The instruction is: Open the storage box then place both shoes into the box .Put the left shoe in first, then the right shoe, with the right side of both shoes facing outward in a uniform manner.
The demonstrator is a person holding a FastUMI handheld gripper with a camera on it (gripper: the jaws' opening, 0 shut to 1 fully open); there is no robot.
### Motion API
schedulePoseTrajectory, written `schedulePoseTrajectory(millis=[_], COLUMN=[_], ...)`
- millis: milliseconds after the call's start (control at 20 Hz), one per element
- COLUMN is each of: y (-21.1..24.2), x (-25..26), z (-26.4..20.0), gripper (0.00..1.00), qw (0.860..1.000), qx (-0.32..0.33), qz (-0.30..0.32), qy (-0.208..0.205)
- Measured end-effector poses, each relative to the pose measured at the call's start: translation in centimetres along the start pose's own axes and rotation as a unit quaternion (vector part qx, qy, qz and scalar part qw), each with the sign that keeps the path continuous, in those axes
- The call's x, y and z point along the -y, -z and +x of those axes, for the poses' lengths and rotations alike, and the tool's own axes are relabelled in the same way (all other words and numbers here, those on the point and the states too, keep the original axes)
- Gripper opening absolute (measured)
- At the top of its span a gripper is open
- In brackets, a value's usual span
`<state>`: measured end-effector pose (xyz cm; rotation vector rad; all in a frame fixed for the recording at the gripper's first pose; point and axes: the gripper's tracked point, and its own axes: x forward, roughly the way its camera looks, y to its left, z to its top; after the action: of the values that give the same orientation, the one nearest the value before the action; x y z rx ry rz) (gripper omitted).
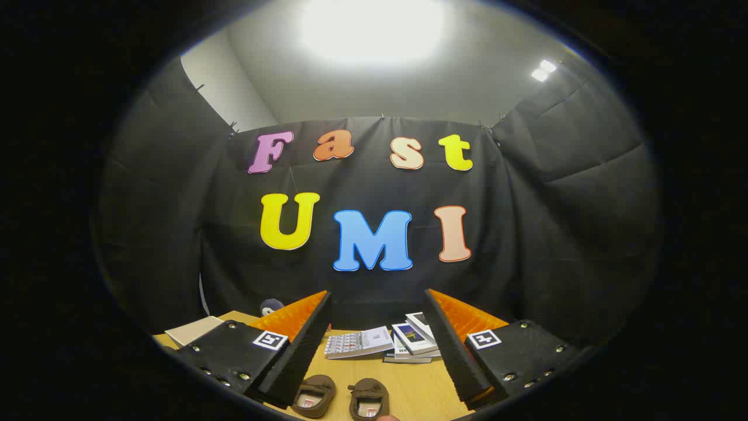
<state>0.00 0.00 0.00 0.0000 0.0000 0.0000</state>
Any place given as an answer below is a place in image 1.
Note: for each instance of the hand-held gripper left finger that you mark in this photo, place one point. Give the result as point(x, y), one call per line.
point(301, 356)

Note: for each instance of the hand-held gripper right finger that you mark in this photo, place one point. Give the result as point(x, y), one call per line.
point(453, 356)

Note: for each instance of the brown fuzzy slipper shoe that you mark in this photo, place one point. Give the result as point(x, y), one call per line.
point(315, 389)
point(368, 390)

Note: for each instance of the beige fabric storage box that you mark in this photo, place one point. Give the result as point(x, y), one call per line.
point(193, 330)

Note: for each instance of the white book with blue picture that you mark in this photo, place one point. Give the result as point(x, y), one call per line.
point(414, 339)

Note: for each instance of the dark cover book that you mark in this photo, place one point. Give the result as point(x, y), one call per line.
point(406, 359)

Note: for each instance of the plain white book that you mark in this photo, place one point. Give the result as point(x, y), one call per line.
point(400, 351)

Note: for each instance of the grey white penguin plush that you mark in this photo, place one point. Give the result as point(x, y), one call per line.
point(272, 306)

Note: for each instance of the grey patterned cover book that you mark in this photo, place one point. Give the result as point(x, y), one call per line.
point(359, 343)

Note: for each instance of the black backdrop cloth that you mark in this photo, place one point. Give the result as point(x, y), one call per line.
point(374, 187)

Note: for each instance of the small ceiling light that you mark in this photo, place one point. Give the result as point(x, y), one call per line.
point(543, 70)

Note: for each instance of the large ceiling light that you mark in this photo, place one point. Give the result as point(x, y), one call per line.
point(374, 29)

